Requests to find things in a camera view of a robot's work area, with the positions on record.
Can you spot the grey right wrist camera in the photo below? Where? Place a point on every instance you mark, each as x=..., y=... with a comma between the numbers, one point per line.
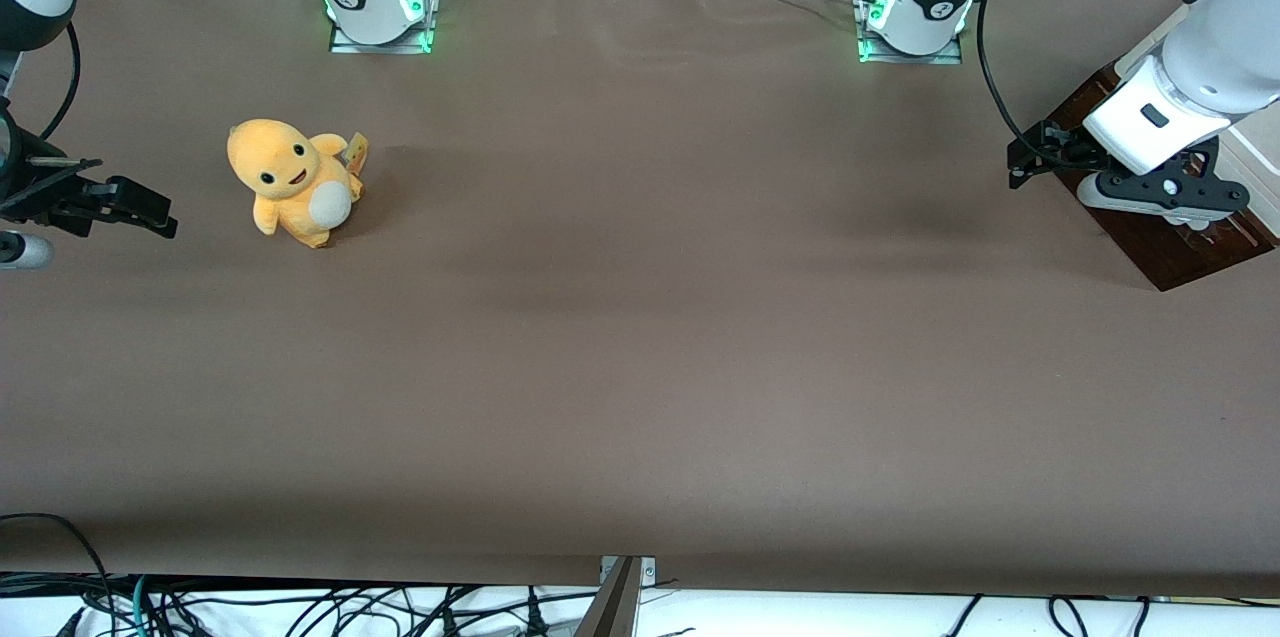
x=25, y=251

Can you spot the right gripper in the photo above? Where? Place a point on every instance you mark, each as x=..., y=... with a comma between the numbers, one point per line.
x=30, y=196

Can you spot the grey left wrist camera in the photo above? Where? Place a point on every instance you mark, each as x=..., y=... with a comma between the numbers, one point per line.
x=1180, y=202

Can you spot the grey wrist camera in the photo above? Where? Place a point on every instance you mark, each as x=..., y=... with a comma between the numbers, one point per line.
x=1180, y=202
x=25, y=251

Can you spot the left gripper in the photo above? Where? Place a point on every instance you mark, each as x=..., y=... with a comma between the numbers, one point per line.
x=1063, y=148

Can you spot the dark wooden base board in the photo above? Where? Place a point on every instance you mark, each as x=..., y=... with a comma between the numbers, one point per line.
x=1170, y=252

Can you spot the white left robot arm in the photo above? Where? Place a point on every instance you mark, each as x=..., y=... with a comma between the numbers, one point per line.
x=1230, y=47

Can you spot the orange plush toy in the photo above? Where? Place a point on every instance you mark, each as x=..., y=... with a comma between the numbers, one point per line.
x=290, y=167

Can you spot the metal table edge bracket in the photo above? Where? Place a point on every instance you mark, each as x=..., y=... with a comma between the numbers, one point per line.
x=615, y=607

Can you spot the brown table cover sheet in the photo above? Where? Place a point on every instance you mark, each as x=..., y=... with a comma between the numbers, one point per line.
x=640, y=317

